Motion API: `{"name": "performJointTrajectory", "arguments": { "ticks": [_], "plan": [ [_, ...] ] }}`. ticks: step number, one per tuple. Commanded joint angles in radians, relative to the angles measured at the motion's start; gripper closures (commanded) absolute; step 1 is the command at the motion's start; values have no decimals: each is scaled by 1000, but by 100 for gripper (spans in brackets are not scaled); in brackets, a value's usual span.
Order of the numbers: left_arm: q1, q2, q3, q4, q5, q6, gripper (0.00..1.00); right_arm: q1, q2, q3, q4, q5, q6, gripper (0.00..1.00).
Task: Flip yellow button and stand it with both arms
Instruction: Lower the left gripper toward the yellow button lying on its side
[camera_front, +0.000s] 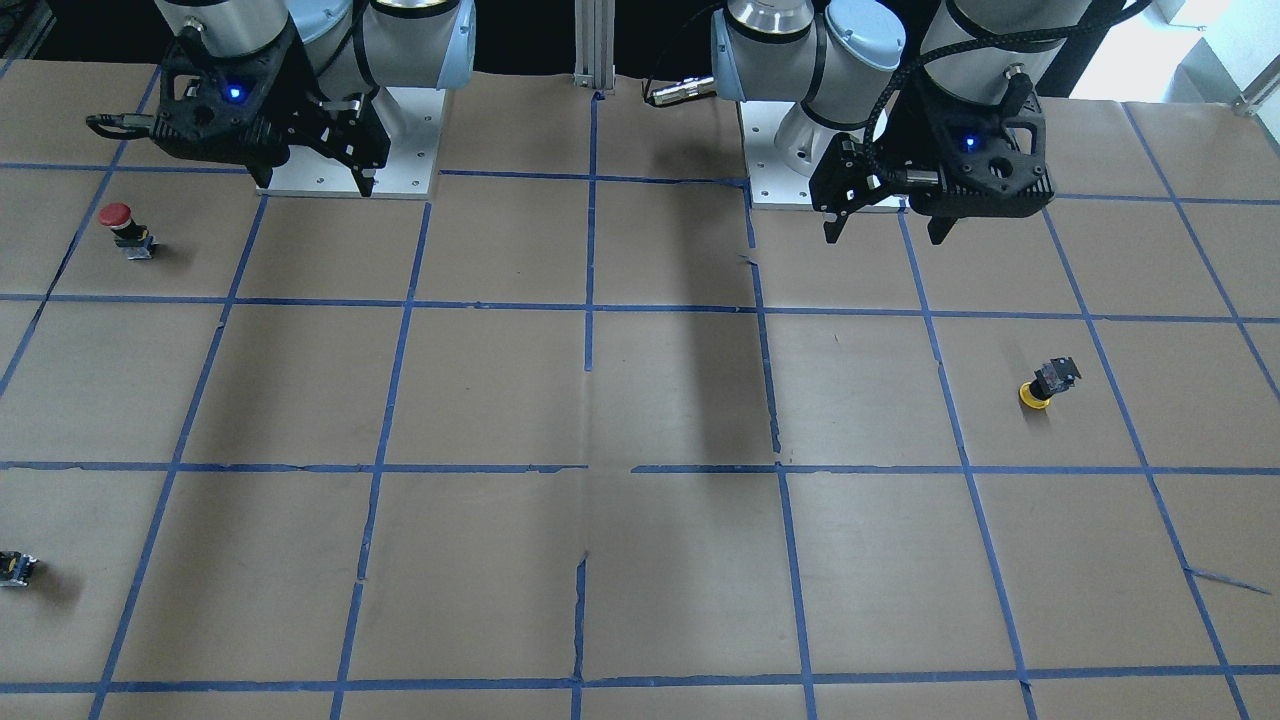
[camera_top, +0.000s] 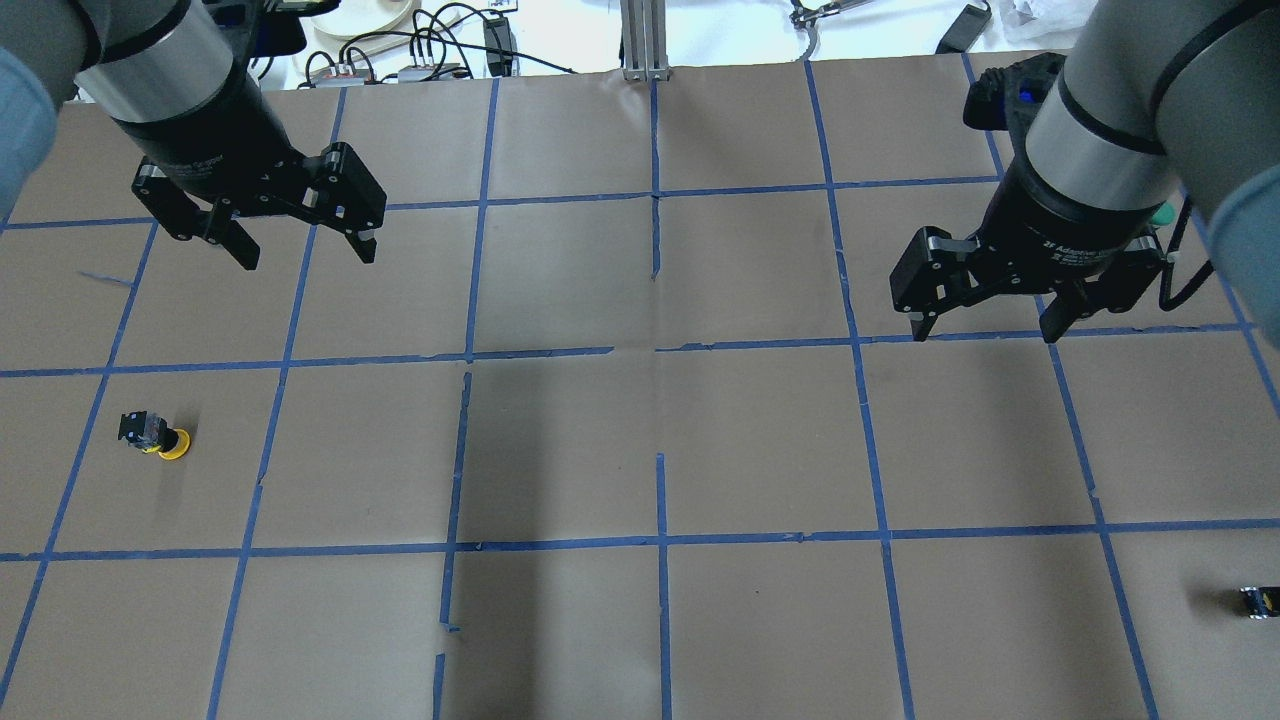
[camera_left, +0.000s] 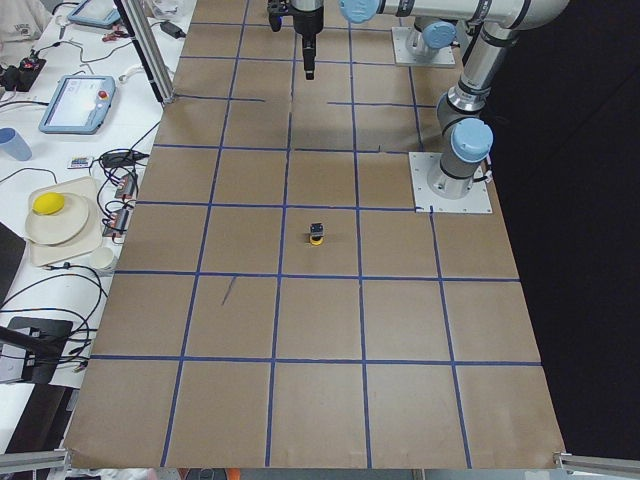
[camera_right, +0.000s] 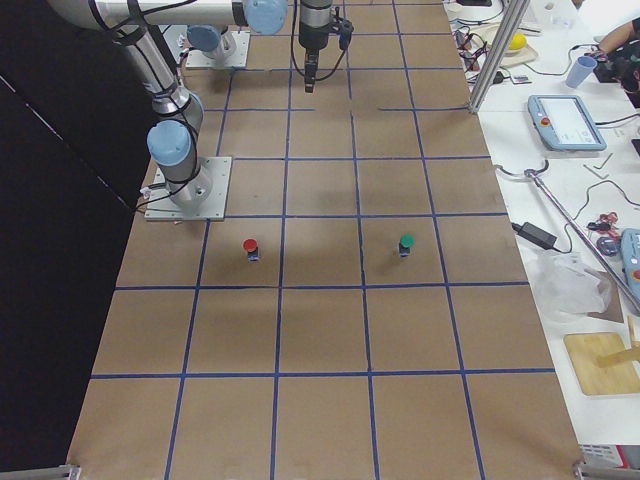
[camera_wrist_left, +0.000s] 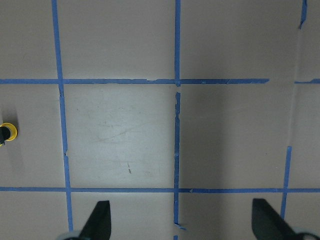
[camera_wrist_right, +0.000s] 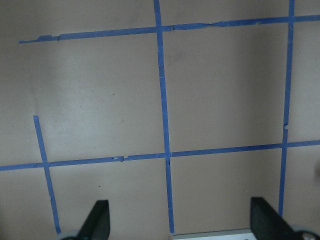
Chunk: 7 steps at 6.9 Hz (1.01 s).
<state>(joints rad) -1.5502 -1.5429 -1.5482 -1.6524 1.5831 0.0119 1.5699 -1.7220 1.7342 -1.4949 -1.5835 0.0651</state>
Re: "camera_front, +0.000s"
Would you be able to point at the aluminium frame post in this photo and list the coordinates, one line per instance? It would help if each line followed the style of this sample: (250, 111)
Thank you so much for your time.
(594, 22)

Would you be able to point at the yellow push button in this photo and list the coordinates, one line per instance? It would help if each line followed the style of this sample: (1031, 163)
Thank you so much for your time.
(1058, 375)

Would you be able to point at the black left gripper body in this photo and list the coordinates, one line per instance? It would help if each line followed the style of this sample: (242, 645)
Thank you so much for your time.
(897, 132)

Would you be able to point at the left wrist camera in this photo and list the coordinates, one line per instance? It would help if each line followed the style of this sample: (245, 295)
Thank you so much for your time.
(992, 164)

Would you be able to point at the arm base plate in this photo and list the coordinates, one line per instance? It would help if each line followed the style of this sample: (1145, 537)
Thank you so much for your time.
(413, 118)
(790, 170)

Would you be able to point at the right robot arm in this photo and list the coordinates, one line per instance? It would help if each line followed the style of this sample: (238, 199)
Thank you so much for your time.
(354, 47)

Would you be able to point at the red push button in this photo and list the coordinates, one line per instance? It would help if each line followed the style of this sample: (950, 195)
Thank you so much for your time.
(133, 239)

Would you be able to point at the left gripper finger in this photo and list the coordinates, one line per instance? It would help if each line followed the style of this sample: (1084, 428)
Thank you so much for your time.
(938, 229)
(835, 216)

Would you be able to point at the small black switch block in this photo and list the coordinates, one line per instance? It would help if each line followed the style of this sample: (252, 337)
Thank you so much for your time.
(17, 568)

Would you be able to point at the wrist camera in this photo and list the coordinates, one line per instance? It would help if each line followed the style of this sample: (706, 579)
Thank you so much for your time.
(199, 116)
(992, 164)

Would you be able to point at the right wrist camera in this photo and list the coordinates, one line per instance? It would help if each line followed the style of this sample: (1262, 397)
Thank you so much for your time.
(199, 116)

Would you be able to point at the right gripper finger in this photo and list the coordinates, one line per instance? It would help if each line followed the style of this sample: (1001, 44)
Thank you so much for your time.
(363, 167)
(261, 167)

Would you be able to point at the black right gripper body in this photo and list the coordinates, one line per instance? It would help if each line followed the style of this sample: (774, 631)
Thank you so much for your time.
(302, 95)

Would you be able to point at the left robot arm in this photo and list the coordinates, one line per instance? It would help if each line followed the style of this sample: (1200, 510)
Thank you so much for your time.
(846, 62)

